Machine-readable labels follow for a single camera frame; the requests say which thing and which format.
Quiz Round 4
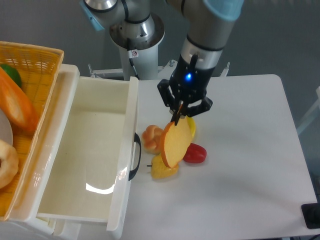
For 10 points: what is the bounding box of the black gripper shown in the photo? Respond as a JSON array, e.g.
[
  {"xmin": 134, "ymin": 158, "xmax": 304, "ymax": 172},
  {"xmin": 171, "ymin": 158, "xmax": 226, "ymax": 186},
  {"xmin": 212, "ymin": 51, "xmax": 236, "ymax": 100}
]
[{"xmin": 157, "ymin": 54, "xmax": 214, "ymax": 126}]

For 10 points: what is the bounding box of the orange bread slice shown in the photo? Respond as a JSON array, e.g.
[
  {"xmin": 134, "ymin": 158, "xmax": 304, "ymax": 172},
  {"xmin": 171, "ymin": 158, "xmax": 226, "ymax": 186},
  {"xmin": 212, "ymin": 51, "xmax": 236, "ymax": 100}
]
[{"xmin": 160, "ymin": 118, "xmax": 193, "ymax": 169}]

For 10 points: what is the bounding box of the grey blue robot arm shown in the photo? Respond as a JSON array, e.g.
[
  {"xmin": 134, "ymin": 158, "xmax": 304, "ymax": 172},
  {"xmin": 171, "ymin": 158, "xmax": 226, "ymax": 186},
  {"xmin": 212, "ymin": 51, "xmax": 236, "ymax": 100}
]
[{"xmin": 80, "ymin": 0, "xmax": 243, "ymax": 123}]

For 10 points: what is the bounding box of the braided bread roll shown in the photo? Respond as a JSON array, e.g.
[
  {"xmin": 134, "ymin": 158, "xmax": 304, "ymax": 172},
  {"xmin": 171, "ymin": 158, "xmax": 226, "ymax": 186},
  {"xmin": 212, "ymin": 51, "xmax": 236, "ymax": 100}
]
[{"xmin": 141, "ymin": 125, "xmax": 163, "ymax": 155}]

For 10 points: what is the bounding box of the white upper drawer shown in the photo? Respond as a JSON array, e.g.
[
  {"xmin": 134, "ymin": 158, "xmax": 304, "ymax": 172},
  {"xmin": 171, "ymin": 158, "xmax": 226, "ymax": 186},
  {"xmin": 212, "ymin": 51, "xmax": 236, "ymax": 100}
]
[{"xmin": 37, "ymin": 77, "xmax": 141, "ymax": 239}]

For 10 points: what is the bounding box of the white drawer cabinet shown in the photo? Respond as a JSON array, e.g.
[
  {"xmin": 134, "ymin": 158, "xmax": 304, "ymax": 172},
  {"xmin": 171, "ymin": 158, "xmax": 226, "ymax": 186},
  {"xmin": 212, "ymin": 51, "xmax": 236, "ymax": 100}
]
[{"xmin": 0, "ymin": 63, "xmax": 131, "ymax": 240}]

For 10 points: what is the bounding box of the yellow banana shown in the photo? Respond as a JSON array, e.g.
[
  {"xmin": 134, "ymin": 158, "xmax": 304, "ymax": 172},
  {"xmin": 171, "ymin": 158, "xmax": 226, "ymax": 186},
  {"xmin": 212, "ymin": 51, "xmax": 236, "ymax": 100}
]
[{"xmin": 187, "ymin": 117, "xmax": 197, "ymax": 138}]

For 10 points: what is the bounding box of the red bell pepper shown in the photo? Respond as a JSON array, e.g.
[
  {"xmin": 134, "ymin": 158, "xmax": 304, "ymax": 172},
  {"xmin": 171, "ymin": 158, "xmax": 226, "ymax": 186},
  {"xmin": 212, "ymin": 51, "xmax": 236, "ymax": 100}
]
[{"xmin": 183, "ymin": 143, "xmax": 207, "ymax": 164}]

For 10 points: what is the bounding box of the yellow bell pepper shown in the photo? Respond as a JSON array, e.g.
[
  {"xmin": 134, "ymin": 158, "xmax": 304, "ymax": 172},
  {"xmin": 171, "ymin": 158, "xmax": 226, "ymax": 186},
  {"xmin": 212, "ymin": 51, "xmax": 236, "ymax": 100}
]
[{"xmin": 147, "ymin": 155, "xmax": 179, "ymax": 179}]

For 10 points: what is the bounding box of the black device at edge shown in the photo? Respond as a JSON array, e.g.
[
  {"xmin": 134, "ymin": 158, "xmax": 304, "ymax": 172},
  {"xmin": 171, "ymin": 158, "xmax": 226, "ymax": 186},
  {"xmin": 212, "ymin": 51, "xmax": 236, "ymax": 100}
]
[{"xmin": 301, "ymin": 203, "xmax": 320, "ymax": 229}]

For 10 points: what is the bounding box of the orange woven basket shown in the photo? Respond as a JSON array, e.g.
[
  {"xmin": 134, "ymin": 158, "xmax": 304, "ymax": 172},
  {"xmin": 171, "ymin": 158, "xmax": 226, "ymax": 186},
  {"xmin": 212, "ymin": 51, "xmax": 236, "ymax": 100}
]
[{"xmin": 0, "ymin": 41, "xmax": 64, "ymax": 222}]

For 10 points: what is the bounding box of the orange baguette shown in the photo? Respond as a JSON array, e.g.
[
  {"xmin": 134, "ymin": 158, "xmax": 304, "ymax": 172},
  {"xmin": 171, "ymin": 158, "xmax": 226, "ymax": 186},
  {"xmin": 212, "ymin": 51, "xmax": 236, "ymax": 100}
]
[{"xmin": 0, "ymin": 68, "xmax": 39, "ymax": 133}]

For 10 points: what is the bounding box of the green fruit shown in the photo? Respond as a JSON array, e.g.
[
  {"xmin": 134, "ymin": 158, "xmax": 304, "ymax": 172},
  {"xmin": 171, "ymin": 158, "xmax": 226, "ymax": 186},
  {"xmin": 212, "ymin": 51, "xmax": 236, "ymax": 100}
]
[{"xmin": 0, "ymin": 63, "xmax": 22, "ymax": 88}]

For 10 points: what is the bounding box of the white plate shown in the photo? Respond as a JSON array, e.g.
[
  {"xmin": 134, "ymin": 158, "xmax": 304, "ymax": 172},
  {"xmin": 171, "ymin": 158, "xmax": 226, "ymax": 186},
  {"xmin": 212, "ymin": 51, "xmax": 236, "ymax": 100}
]
[{"xmin": 0, "ymin": 110, "xmax": 13, "ymax": 146}]

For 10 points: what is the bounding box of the beige bagel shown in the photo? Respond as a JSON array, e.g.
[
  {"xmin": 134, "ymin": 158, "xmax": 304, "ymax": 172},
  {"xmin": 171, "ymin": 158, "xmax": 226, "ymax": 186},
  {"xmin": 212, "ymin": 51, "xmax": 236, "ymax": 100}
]
[{"xmin": 0, "ymin": 139, "xmax": 19, "ymax": 189}]

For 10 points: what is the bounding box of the black drawer handle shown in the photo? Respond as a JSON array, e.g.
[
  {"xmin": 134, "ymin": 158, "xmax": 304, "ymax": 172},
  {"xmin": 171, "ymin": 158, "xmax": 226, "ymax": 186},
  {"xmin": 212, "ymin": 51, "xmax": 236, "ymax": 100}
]
[{"xmin": 128, "ymin": 133, "xmax": 142, "ymax": 181}]

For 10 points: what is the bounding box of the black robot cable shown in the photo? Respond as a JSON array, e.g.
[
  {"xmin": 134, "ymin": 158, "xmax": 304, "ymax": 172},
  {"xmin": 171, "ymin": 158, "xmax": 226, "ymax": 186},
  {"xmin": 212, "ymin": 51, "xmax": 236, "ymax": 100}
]
[{"xmin": 126, "ymin": 37, "xmax": 140, "ymax": 81}]

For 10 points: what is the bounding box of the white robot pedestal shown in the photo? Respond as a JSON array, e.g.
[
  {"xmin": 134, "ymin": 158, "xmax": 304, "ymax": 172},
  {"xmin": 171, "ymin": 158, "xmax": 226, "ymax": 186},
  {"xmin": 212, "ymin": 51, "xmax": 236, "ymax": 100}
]
[{"xmin": 87, "ymin": 12, "xmax": 231, "ymax": 81}]

